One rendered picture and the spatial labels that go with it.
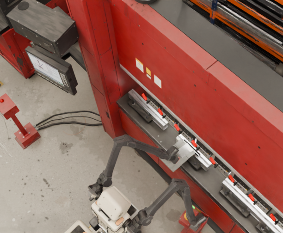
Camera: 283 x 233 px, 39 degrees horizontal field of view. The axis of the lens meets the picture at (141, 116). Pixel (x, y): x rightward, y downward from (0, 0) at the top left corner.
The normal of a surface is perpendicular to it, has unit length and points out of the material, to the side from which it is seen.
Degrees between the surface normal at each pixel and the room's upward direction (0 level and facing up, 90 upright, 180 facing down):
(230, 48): 0
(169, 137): 0
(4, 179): 0
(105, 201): 48
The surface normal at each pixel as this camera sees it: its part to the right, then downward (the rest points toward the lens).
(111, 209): -0.55, 0.15
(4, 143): -0.05, -0.48
